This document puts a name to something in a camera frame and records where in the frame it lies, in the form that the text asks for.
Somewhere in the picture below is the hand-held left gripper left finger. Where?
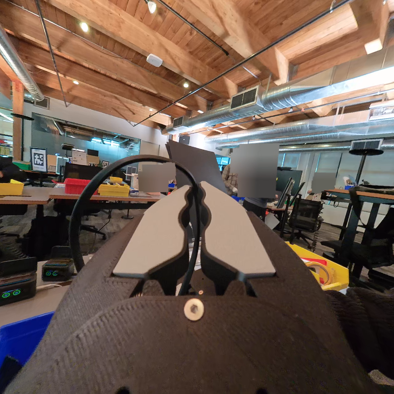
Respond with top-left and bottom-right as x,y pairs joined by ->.
113,185 -> 191,279

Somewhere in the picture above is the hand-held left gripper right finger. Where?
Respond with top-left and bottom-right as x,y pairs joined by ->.
200,182 -> 276,279

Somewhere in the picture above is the yellow storage bin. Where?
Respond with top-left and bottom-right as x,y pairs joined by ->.
285,242 -> 350,292

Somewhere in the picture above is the black cable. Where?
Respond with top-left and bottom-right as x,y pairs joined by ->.
68,154 -> 205,296

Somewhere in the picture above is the small yellow bin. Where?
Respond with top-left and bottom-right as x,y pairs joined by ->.
0,179 -> 25,197
97,183 -> 131,198

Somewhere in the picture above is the black mesh chair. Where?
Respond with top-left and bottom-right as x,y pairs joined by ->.
287,197 -> 325,248

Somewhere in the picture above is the red bin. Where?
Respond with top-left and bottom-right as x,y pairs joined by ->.
64,178 -> 99,195

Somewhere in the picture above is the black device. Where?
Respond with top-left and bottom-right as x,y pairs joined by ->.
41,245 -> 76,282
0,256 -> 39,306

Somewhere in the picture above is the wooden office desk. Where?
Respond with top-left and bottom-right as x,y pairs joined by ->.
0,187 -> 165,222

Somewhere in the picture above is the wooden top standing desk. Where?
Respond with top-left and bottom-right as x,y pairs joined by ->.
320,187 -> 394,284

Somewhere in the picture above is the black white marker card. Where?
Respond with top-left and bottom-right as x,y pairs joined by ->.
30,147 -> 48,173

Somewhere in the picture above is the blue bin with sticker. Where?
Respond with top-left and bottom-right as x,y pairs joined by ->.
0,311 -> 56,394

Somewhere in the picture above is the silver ventilation duct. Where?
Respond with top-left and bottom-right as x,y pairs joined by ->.
206,118 -> 394,150
161,67 -> 394,135
0,28 -> 45,102

